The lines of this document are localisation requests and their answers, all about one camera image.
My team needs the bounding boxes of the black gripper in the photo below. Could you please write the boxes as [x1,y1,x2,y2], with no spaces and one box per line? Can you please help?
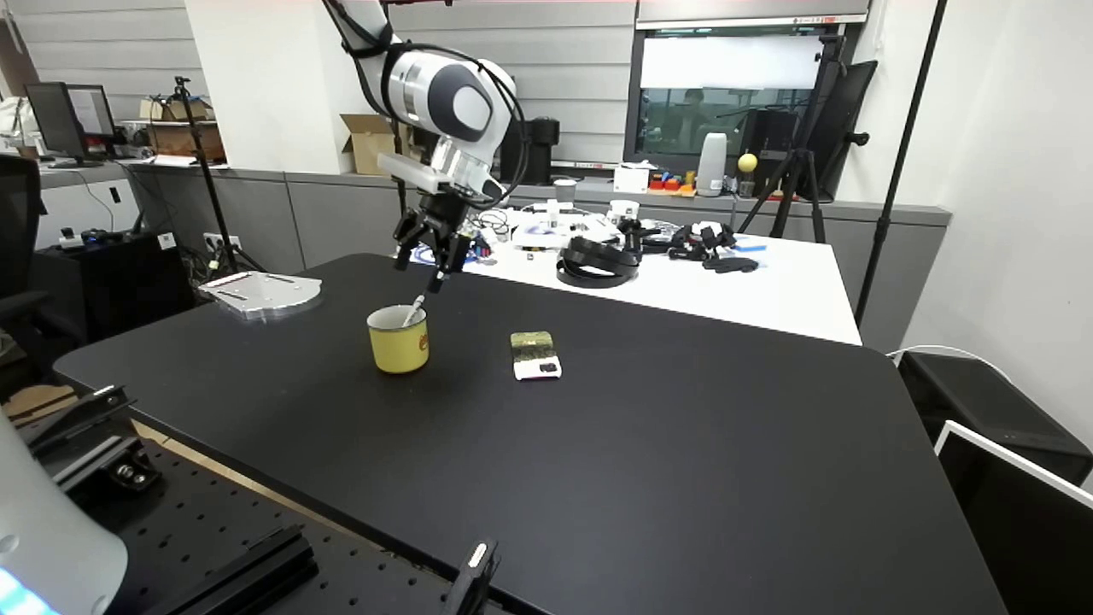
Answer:
[388,182,486,282]

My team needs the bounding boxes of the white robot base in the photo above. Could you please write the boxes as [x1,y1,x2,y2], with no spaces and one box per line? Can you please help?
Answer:
[0,406,133,615]

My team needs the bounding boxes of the yellow cup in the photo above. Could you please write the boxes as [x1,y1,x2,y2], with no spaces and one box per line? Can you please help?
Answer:
[361,300,433,380]

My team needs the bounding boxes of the open cardboard box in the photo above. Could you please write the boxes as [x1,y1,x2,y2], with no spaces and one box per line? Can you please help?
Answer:
[337,109,403,182]

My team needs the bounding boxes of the small green card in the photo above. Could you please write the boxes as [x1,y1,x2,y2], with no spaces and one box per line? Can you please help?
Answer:
[505,329,561,354]

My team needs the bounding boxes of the black computer tower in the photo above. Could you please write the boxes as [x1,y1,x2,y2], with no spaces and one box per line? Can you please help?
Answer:
[502,117,563,188]

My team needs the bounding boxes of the black VR headset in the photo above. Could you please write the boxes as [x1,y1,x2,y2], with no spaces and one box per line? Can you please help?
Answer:
[552,232,643,291]

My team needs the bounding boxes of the white small container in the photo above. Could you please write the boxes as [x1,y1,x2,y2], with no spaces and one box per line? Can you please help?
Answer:
[610,161,655,196]

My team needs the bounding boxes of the slim black tripod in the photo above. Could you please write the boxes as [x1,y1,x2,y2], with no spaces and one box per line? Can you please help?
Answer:
[168,70,266,275]

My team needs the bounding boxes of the white bottle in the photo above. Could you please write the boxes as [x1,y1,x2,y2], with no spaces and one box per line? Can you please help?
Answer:
[693,131,732,199]

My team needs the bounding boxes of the black low cabinet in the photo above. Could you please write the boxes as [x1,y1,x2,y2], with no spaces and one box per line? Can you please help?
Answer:
[29,229,199,346]

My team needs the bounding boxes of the black optical breadboard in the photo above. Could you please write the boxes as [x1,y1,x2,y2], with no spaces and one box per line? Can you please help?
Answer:
[66,427,522,615]

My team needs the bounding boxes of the dark window screen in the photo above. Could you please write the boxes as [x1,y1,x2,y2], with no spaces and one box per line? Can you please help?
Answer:
[628,25,875,184]

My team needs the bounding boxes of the small grey monitor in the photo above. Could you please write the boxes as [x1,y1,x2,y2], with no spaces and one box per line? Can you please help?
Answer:
[25,77,119,165]

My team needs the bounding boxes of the black office chair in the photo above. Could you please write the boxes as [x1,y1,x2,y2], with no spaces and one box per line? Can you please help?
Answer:
[0,150,55,352]

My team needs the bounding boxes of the thin black light stand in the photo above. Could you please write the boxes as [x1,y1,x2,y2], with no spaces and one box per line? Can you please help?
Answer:
[850,0,953,324]

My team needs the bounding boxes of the black cube seat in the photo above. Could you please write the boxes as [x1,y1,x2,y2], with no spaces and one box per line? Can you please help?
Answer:
[895,348,1093,484]

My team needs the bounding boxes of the white-edged black board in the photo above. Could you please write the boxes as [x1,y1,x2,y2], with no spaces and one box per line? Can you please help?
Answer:
[933,417,1093,615]

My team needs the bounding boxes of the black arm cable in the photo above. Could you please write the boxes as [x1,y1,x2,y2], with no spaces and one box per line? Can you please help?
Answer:
[476,61,533,216]

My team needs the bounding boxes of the black headphones with cable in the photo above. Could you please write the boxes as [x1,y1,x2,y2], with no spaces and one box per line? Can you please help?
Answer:
[662,217,760,275]

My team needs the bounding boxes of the black metal rail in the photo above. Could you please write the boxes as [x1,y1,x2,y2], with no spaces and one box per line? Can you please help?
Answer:
[168,526,322,615]

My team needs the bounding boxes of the black mounting bracket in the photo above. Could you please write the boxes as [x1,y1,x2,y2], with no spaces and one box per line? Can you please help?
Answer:
[18,381,165,497]

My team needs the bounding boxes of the black camera tripod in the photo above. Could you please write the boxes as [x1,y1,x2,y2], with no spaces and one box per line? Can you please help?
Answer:
[734,32,881,247]

